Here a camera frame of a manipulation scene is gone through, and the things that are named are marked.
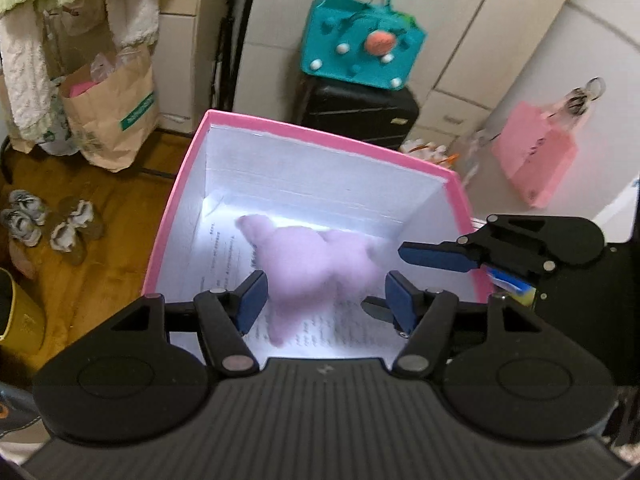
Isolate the purple plush toy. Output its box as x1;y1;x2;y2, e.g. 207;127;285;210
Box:
235;214;383;347

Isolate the blue wet wipes pack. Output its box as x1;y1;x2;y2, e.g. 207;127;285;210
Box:
486;268;536;307

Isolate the pink cardboard box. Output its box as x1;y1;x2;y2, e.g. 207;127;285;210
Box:
143;110;491;302

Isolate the pink paper bag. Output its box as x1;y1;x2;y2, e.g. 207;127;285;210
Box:
491;102;582;209

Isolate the black suitcase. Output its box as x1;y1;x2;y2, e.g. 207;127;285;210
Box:
292;76;420;150

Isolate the brown paper bag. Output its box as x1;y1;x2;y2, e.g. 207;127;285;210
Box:
60;44;160;172

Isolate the fluffy slippers pair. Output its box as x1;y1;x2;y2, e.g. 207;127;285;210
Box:
1;190;105;266

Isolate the beige wardrobe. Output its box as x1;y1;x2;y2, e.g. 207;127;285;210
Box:
233;0;565;141

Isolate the teal felt handbag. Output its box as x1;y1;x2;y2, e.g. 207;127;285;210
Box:
299;0;427;91

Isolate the cream fluffy cardigan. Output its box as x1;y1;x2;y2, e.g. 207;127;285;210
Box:
1;0;160;143

